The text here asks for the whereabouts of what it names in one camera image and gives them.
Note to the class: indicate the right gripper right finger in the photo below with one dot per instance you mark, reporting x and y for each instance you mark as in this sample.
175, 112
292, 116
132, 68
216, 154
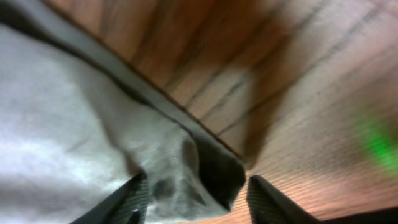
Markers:
268, 205

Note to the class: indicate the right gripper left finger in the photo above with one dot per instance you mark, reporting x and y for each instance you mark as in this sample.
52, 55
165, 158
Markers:
127, 205

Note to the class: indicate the grey shorts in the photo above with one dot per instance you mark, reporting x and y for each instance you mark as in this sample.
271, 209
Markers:
77, 124

